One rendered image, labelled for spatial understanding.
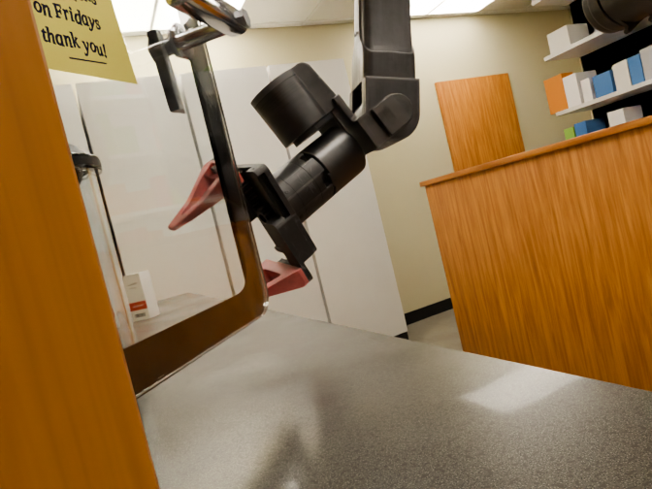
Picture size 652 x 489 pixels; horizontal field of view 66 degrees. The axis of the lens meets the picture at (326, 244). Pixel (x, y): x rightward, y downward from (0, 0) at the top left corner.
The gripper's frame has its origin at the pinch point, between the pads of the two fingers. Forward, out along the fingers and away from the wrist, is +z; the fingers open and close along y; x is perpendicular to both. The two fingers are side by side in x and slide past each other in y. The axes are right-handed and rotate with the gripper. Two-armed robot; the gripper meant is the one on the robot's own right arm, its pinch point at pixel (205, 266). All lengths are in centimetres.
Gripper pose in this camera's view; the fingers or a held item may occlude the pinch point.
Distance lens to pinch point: 47.3
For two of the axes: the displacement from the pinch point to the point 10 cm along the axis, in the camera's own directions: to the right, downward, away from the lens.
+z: -6.8, 6.2, -4.0
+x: 5.8, 1.1, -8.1
